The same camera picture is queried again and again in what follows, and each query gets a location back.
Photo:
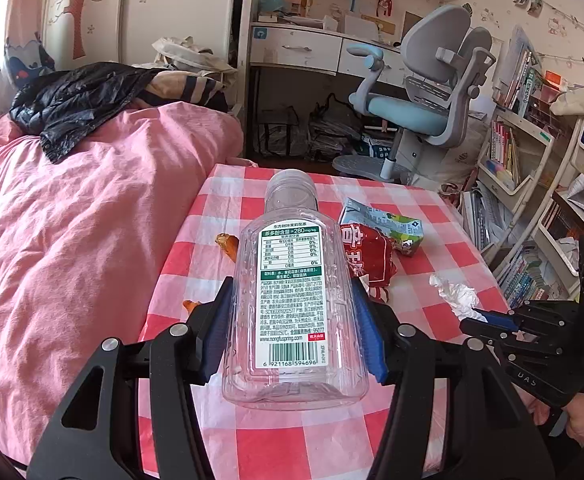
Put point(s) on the pink printed curtain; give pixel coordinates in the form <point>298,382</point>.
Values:
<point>27,20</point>

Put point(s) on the striped beige cloth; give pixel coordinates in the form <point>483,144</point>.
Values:
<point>192,85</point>

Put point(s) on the red checkered tablecloth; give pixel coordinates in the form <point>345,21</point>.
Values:
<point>422,270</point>

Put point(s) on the white desk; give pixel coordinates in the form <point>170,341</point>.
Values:
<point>332,55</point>

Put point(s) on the pink duvet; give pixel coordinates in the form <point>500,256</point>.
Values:
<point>82,235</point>

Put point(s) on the bag of stacked papers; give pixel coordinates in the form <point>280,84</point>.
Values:
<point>337,135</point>

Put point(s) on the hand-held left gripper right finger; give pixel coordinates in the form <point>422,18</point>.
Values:
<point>372,335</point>

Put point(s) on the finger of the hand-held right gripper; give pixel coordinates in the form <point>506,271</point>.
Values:
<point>482,331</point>
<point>497,319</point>

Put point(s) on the row of upright books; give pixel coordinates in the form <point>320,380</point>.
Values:
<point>519,80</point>

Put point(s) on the beige canvas bag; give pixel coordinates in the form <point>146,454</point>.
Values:
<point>182,50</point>

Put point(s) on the black puffer jacket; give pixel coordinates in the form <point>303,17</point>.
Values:
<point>77,95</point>

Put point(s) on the white paper shopping bag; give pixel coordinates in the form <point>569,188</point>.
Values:
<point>467,155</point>

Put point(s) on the small white tissue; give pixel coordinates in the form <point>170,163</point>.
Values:
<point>454,295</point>

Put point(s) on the teal tissue box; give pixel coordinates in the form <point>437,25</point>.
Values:
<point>276,2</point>

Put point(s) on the pile of papers and booklets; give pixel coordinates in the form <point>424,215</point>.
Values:
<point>477,220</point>

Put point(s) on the crushed milk carton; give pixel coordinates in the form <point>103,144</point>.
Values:
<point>397,225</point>

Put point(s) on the clear checkered storage bag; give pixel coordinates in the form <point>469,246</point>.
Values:
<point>277,132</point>

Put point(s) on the white wardrobe with tree decal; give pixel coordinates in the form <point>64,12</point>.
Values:
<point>172,10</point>

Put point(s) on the white bookshelf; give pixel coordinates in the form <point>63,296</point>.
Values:
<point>537,160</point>

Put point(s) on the clear plastic bottle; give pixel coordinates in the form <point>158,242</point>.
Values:
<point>292,270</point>

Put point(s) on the red snack packet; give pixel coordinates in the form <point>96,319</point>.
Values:
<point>369,255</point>

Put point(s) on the grey and blue desk chair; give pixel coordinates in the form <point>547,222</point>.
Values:
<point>422,110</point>

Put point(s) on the white desk drawer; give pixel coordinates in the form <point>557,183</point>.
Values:
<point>292,47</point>

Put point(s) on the stack of colourful books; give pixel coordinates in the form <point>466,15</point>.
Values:
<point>527,280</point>

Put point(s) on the orange candy wrapper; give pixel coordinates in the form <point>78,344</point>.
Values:
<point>192,306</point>
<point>228,246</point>

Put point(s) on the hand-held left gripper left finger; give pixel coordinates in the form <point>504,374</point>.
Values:
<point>217,330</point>

